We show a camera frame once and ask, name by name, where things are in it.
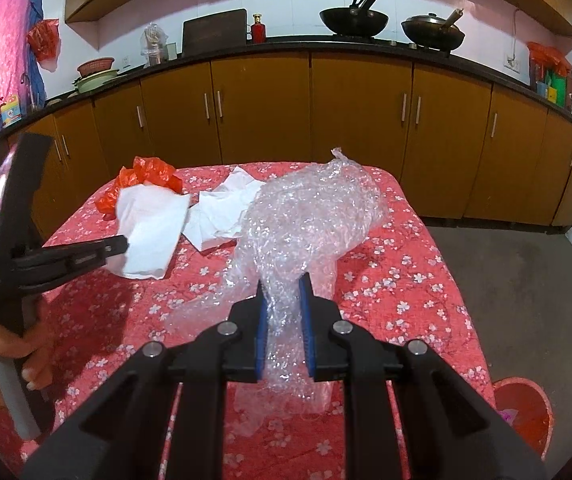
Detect lower wooden cabinets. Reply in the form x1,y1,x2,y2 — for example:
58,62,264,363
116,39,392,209
0,50,572,237

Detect hanging red plastic bag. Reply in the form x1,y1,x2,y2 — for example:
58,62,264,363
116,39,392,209
27,18,62,73

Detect red plastic bag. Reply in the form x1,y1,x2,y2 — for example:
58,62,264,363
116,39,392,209
94,156,183,220
27,18,62,73

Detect stacked bowls on counter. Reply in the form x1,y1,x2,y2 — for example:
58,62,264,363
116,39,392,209
73,58,119,94

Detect clear jar with bag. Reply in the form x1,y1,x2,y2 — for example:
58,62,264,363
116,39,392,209
141,23,176,66

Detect red bottle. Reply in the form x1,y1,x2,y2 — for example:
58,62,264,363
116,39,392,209
250,13,266,44

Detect bubble wrap sheet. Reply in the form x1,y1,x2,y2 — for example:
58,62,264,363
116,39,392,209
167,150,386,437

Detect red bag over containers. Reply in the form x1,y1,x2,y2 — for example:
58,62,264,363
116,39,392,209
528,41,572,110

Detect right black wok with lid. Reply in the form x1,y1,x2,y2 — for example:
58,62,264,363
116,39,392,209
402,9,464,53

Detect dark cutting board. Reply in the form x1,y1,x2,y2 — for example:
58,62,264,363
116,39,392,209
182,9,247,58

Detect white wall socket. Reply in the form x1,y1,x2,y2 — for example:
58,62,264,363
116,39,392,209
504,54,521,74

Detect red trash bucket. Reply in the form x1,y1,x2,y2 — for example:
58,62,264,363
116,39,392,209
493,377,555,460

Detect white crumpled paper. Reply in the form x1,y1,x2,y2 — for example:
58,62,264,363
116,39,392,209
183,166,264,252

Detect green container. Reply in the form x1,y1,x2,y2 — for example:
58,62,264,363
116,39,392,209
545,70,566,107

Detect left black wok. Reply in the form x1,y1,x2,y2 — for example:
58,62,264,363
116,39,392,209
319,0,389,39

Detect black countertop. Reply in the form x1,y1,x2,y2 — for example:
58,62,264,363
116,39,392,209
0,35,572,154

